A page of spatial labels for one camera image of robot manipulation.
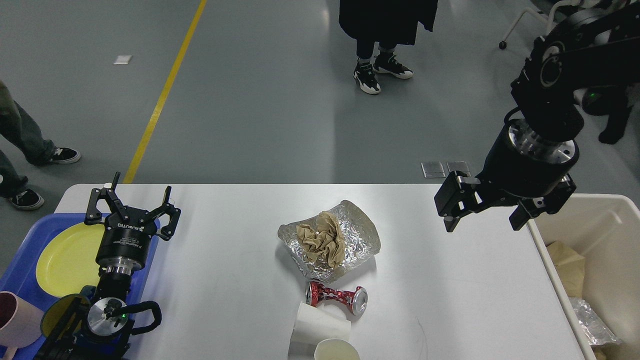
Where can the left floor socket plate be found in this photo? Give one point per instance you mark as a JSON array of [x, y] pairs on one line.
[[433, 170]]

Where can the dark blue HOME mug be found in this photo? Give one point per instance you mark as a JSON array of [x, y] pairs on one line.
[[62, 323]]

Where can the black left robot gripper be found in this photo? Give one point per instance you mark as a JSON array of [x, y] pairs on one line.
[[125, 242]]

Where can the right floor socket plate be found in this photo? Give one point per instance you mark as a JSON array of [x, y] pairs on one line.
[[459, 166]]

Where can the crushed red can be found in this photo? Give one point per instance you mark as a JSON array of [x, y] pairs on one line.
[[355, 301]]

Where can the pink mug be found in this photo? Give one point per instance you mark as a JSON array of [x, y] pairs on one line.
[[20, 323]]

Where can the foil tray with paper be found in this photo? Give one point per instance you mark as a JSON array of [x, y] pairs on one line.
[[361, 240]]

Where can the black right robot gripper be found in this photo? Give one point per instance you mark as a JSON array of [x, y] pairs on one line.
[[522, 168]]

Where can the person in green jeans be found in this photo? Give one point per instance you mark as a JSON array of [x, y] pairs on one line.
[[21, 130]]

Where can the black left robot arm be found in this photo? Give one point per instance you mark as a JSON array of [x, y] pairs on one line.
[[98, 322]]

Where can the beige plastic bin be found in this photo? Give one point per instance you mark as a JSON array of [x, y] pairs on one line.
[[605, 229]]

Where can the crumpled brown paper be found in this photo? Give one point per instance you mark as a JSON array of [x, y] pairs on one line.
[[324, 243]]

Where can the white paper cup upright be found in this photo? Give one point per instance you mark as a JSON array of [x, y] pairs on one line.
[[335, 349]]

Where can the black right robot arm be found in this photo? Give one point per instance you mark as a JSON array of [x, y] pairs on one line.
[[587, 64]]

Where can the blue plastic tray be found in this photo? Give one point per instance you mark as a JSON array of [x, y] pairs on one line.
[[21, 275]]

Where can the floor socket plate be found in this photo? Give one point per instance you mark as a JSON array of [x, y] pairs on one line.
[[459, 166], [433, 170]]

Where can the yellow plastic plate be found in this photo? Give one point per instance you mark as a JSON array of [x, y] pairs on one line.
[[68, 262]]

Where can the white paper on floor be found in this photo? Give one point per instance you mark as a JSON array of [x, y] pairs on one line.
[[122, 60]]

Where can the white paper cup lying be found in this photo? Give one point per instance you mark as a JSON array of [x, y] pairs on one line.
[[313, 325]]

